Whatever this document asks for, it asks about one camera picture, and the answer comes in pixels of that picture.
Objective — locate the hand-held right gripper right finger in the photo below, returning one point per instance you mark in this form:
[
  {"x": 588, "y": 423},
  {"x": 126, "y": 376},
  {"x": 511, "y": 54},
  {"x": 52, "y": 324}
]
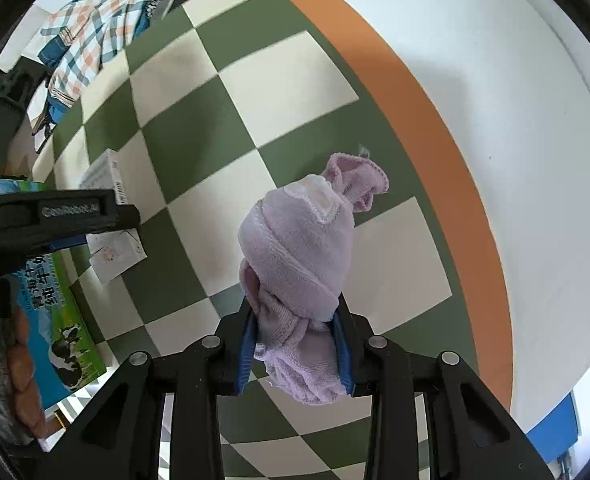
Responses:
[{"x": 410, "y": 400}]

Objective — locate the plaid blanket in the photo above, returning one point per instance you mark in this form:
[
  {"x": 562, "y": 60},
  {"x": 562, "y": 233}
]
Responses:
[{"x": 90, "y": 25}]

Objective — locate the white sheet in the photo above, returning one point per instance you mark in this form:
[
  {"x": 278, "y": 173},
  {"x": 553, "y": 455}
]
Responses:
[{"x": 22, "y": 35}]

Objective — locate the purple cloth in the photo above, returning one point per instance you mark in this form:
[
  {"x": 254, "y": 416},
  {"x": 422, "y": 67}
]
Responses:
[{"x": 300, "y": 260}]

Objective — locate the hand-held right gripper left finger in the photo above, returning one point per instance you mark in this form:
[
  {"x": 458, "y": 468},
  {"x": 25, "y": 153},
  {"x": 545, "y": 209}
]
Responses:
[{"x": 185, "y": 400}]

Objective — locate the white leaflet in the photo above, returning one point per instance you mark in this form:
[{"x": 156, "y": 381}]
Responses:
[{"x": 117, "y": 257}]

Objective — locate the blue chair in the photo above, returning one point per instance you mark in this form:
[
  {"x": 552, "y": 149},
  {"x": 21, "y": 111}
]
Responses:
[{"x": 555, "y": 425}]

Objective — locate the cardboard box with cow print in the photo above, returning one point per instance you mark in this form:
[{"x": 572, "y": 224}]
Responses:
[{"x": 60, "y": 325}]

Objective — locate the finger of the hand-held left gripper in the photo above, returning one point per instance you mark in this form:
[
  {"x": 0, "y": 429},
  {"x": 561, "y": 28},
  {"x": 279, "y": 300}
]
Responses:
[{"x": 7, "y": 110}]

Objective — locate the person's left hand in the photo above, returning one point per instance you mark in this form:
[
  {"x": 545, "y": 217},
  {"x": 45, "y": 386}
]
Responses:
[{"x": 27, "y": 375}]

